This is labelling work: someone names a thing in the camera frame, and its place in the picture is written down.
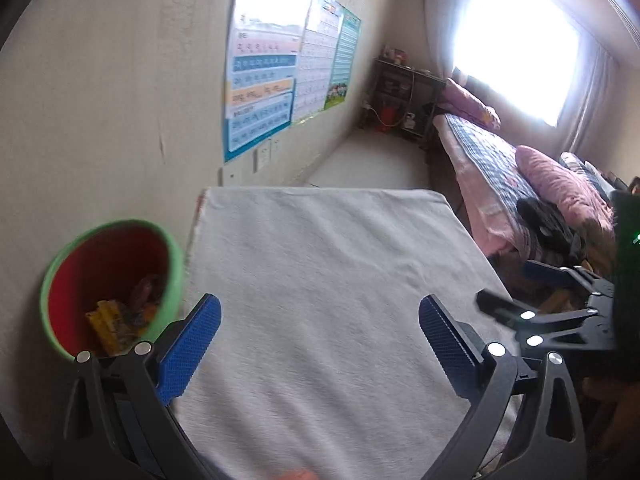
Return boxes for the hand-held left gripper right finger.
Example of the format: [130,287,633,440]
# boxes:
[418,294,587,480]

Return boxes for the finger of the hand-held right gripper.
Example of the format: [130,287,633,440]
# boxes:
[522,260,617,307]
[476,287,616,357]

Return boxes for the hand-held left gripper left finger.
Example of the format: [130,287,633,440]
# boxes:
[62,292,223,480]

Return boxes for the green red plastic bin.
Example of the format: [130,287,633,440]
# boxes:
[40,219,187,361]

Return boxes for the person's left hand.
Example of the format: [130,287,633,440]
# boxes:
[272,467,321,480]

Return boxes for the black clothes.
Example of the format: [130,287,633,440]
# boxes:
[516,197,586,271]

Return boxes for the mauve striped pouch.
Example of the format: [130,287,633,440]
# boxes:
[131,272,163,306]

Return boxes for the yellow carton box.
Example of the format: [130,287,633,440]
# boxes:
[85,300,138,356]

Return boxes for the pink floral pillow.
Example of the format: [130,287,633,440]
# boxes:
[515,145,616,241]

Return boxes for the pink blanket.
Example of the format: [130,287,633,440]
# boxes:
[437,115,526,256]

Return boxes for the grey patterned pillow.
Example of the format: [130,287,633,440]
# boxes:
[560,152,616,201]

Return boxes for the bed with plaid quilt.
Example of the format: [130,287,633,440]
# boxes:
[432,112,566,261]

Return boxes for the pink curtain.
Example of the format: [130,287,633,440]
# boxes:
[422,0,466,81]
[565,45,626,171]

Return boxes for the purple pillow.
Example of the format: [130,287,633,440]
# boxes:
[442,77,501,131]

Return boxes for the dark metal shelf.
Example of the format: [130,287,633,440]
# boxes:
[362,55,446,141]

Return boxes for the bright window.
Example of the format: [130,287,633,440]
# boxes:
[450,0,583,128]

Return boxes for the white double wall socket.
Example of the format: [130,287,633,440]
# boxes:
[252,137,281,173]

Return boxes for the cream power cable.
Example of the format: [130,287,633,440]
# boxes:
[367,70,417,128]

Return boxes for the blue-bordered letter wall poster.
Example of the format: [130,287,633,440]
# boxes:
[222,0,313,163]

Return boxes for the green-bordered chart wall poster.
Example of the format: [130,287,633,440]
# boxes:
[324,5,362,111]

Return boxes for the white table wall poster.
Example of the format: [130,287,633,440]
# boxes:
[291,0,346,126]

